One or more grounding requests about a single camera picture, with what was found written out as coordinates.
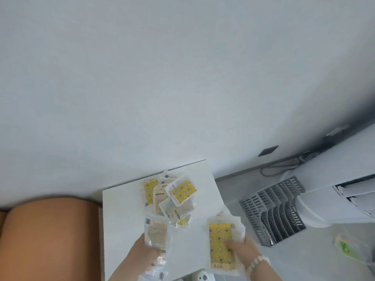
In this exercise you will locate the person's left hand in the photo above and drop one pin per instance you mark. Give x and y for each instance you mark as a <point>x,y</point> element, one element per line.
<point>140,251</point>

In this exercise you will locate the person's right hand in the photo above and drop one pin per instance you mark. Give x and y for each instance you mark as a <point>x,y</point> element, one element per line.
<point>245,249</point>

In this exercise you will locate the person's left fingers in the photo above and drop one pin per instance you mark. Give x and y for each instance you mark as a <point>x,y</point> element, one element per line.
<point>155,255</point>

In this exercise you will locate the person's right thumb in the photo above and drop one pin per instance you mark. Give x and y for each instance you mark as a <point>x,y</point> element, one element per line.
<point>233,244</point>

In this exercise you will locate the yellow patterned patch packet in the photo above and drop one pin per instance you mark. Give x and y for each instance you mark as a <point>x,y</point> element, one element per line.
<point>219,237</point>

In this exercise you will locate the clear beige patch packet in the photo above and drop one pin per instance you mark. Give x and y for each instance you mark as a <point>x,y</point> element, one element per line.
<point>156,231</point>

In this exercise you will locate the person's right forearm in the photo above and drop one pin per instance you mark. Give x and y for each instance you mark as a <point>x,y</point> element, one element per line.
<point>265,273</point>

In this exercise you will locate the person's left forearm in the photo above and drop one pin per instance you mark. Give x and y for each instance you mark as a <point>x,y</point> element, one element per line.
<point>129,272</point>

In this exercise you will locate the white plush toy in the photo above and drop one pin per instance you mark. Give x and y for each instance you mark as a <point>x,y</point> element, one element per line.
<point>205,275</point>

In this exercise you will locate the grey plastic file rack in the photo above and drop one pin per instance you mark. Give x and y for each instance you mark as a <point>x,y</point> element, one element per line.
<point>272,213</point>

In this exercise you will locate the pile of yellow white packets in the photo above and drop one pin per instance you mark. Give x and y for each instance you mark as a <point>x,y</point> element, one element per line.
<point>171,198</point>

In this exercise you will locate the orange sofa cushion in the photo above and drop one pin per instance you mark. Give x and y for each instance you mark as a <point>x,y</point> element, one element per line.
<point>49,239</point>

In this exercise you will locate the green yellow plastic bag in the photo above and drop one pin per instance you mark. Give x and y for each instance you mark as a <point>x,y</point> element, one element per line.
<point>350,245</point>

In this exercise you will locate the white standing air conditioner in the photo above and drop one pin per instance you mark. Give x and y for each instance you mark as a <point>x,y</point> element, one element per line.
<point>334,184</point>

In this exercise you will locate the black wall socket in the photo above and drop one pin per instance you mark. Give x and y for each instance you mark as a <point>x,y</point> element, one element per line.
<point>268,151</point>

